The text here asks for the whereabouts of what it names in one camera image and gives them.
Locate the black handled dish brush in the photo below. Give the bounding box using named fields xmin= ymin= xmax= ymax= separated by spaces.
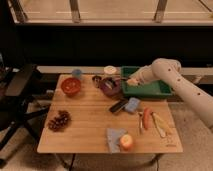
xmin=104 ymin=77 xmax=127 ymax=89

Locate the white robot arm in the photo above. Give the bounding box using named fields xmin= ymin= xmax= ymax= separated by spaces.
xmin=128 ymin=58 xmax=213 ymax=131

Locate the purple bowl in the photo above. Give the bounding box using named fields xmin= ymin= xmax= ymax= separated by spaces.
xmin=99 ymin=77 xmax=121 ymax=98

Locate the red bowl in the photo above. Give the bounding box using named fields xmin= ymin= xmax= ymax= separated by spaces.
xmin=61 ymin=77 xmax=81 ymax=96

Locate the green plastic tray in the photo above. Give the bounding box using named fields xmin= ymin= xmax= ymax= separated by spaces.
xmin=121 ymin=66 xmax=172 ymax=99

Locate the blue sponge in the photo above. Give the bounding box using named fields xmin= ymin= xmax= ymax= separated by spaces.
xmin=124 ymin=97 xmax=140 ymax=113

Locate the black rectangular remote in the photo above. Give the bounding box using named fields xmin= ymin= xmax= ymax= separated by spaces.
xmin=109 ymin=99 xmax=128 ymax=113

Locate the orange carrot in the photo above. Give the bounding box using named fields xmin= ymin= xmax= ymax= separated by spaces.
xmin=143 ymin=108 xmax=152 ymax=130

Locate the small metal peeler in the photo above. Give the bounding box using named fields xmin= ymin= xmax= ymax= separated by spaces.
xmin=139 ymin=112 xmax=143 ymax=134

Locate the small metal cup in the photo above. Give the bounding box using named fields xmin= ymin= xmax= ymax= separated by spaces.
xmin=92 ymin=75 xmax=102 ymax=88

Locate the blue grey cloth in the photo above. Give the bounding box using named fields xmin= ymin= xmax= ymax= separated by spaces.
xmin=107 ymin=128 xmax=127 ymax=153

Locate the small blue cup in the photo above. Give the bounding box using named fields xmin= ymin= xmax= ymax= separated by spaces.
xmin=72 ymin=69 xmax=82 ymax=79

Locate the red yellow apple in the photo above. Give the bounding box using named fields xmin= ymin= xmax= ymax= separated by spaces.
xmin=119 ymin=134 xmax=133 ymax=150

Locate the bunch of dark grapes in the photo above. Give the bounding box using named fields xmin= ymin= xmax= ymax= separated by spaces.
xmin=48 ymin=110 xmax=71 ymax=132

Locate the black office chair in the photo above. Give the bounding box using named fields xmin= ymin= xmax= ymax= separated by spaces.
xmin=0 ymin=53 xmax=51 ymax=168

